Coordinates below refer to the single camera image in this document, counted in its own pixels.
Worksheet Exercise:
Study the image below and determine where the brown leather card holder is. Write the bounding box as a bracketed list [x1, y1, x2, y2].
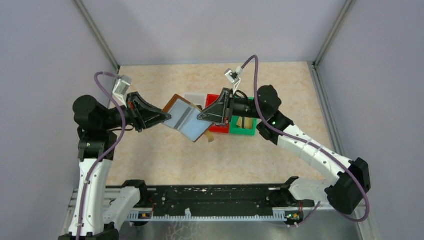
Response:
[162, 94, 215, 143]

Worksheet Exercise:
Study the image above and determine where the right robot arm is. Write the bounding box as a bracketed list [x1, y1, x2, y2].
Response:
[197, 85, 371, 215]

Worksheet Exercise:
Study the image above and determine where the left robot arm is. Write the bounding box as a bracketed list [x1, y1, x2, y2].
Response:
[59, 92, 171, 240]

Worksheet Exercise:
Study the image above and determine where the gold card in green bin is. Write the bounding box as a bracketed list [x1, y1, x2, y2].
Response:
[236, 117, 253, 130]

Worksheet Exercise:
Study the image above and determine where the red plastic bin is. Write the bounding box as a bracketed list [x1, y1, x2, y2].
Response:
[205, 94, 230, 134]

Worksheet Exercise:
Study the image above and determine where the green plastic bin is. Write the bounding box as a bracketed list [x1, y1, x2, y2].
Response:
[229, 97, 258, 136]

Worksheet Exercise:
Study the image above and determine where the translucent white plastic bin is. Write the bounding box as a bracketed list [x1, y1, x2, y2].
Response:
[183, 92, 207, 106]

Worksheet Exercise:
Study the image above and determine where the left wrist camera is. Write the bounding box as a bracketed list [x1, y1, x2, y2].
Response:
[112, 75, 132, 99]

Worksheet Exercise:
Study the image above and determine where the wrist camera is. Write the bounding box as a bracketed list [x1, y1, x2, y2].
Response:
[224, 66, 244, 85]
[112, 75, 132, 99]

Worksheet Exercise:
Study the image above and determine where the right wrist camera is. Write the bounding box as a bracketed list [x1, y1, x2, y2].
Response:
[224, 66, 244, 85]

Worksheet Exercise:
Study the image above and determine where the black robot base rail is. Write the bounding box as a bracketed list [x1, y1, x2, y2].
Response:
[127, 179, 316, 226]

